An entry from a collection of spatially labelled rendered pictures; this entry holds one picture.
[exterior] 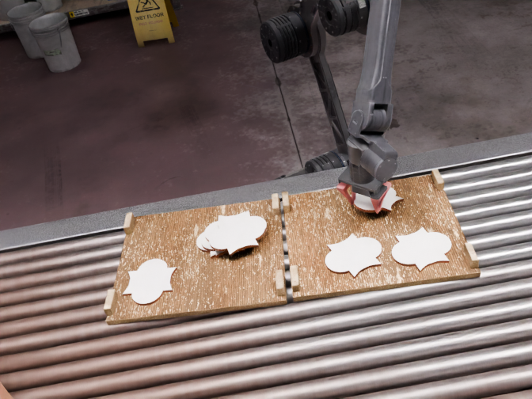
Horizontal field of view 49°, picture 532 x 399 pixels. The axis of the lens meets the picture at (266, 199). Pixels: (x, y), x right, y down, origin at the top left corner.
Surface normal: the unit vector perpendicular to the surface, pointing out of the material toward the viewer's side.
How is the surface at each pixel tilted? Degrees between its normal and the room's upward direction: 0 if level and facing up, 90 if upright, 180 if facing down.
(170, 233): 0
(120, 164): 0
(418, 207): 0
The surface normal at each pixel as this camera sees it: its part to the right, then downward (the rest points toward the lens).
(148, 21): 0.01, 0.47
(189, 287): -0.14, -0.76
